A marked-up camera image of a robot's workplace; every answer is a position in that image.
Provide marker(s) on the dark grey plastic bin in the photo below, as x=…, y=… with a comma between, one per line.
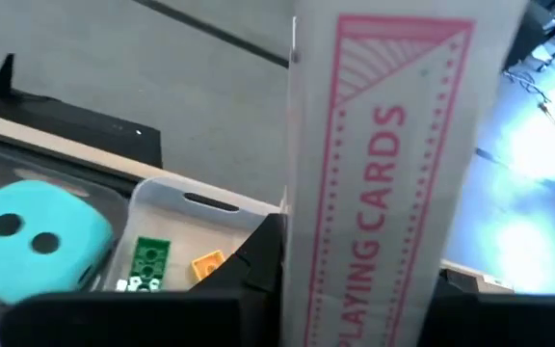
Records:
x=109, y=193

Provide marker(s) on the teal foam die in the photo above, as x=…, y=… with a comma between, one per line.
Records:
x=32, y=250

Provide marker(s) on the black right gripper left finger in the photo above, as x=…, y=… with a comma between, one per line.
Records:
x=138, y=320

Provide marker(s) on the dark green studded brick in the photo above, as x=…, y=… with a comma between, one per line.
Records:
x=150, y=260

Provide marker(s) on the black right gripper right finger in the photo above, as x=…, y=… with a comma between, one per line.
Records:
x=509, y=320

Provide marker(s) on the orange studded brick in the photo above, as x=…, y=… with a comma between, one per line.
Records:
x=207, y=265

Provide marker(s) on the pink-backed playing card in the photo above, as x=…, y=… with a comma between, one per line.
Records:
x=393, y=193

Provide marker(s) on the clear plastic bin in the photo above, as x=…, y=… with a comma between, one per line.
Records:
x=186, y=226

